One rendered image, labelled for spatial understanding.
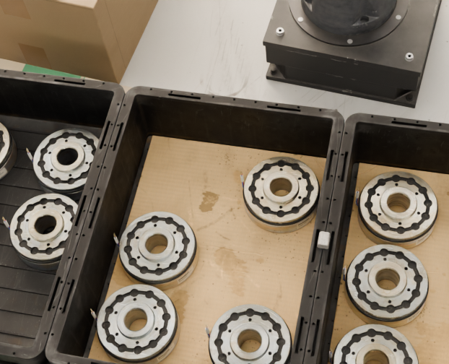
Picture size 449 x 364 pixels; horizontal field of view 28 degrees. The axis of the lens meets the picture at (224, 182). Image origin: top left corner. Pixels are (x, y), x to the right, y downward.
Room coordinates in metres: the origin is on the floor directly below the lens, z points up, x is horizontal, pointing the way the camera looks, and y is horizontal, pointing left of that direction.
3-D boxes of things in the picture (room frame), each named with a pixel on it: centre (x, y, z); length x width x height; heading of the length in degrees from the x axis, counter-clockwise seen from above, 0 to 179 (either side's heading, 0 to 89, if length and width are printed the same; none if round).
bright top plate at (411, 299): (0.43, -0.18, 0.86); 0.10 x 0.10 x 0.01
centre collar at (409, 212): (0.53, -0.22, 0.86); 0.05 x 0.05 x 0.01
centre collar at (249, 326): (0.38, 0.00, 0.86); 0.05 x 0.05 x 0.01
